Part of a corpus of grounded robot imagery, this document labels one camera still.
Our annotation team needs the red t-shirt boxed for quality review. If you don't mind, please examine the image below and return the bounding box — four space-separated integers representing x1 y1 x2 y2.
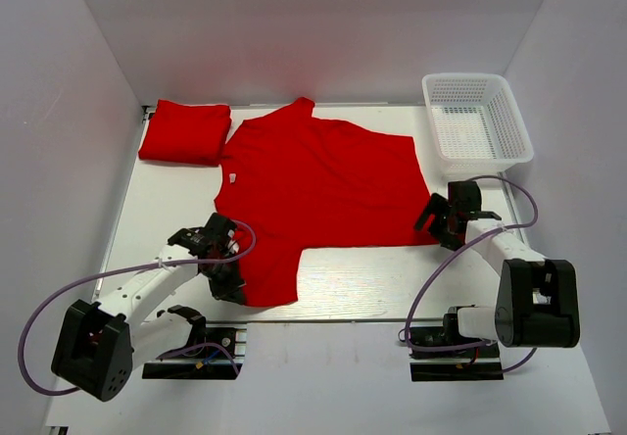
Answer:
138 99 231 167
215 98 435 308

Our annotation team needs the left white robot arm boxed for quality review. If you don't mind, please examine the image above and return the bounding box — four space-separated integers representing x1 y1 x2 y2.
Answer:
51 214 257 402

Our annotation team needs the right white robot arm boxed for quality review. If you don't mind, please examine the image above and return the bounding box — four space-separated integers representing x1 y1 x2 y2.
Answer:
403 177 580 356

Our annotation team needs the white plastic basket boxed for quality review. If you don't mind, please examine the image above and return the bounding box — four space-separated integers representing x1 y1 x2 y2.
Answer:
421 72 534 177

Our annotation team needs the folded red t-shirt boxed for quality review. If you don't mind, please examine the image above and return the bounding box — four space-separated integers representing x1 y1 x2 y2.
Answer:
138 99 231 167

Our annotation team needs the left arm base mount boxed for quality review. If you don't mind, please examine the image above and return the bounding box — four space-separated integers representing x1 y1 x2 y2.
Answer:
141 324 247 381

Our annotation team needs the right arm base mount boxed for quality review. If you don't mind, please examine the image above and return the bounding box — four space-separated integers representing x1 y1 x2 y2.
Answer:
410 325 504 383

